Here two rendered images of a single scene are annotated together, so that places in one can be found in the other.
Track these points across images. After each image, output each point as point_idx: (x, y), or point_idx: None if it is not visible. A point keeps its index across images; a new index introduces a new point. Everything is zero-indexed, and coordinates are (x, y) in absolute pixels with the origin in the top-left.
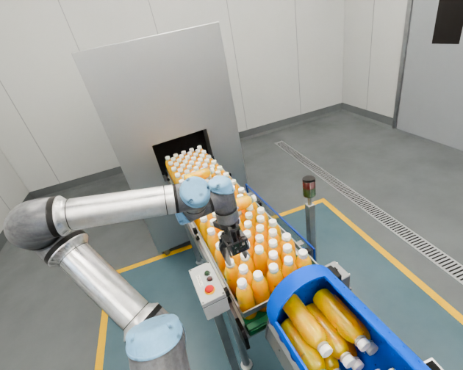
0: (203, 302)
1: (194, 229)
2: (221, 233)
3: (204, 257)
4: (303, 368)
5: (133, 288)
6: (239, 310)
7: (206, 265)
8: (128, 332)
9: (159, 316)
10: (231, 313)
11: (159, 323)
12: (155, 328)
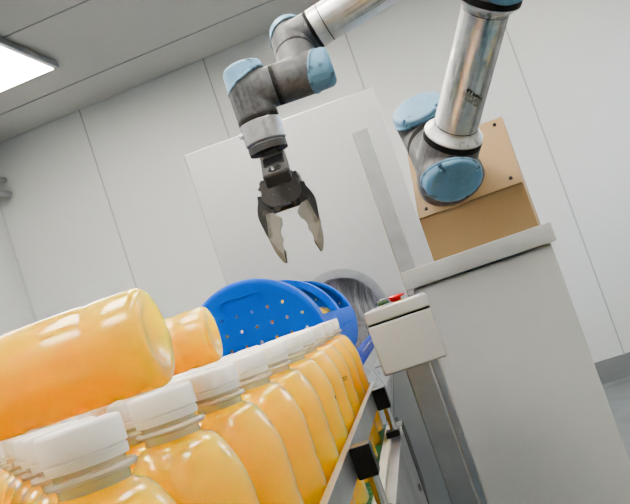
0: (419, 293)
1: (361, 442)
2: (292, 171)
3: (400, 494)
4: (332, 315)
5: (440, 96)
6: (375, 384)
7: (376, 309)
8: (435, 93)
9: (414, 116)
10: (410, 459)
11: (406, 105)
12: (407, 99)
